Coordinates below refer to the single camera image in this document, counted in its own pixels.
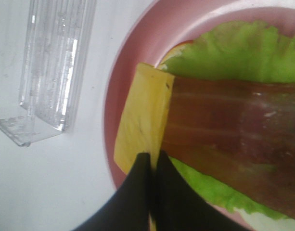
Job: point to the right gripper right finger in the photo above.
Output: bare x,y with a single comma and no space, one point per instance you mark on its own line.
179,208

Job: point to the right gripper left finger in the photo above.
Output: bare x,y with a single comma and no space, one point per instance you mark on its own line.
128,209

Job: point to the bread slice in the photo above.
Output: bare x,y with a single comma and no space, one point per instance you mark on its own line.
181,61

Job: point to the yellow cheese slice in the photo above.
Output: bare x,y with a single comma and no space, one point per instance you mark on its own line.
144,116

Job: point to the bacon strip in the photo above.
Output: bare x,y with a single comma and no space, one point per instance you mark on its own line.
241,133

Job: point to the green lettuce leaf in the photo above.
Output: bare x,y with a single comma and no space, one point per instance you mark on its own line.
255,51

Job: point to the pink round plate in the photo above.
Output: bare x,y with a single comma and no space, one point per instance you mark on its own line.
166,24

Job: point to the left clear plastic tray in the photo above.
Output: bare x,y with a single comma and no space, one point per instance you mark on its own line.
43,51

